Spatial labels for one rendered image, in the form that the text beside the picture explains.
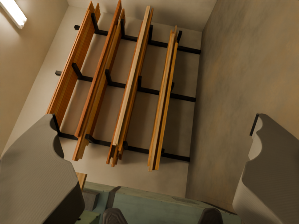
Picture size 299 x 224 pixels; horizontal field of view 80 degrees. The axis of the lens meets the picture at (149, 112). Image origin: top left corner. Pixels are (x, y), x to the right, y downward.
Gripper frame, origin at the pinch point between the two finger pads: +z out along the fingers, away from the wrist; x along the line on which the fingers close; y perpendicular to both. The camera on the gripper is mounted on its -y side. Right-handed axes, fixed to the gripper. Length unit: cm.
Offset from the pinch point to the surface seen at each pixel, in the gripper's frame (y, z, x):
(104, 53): 47, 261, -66
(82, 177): 33.3, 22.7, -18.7
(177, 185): 215, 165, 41
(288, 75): 26, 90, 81
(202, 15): 0, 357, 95
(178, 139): 170, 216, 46
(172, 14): -1, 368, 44
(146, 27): 16, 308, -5
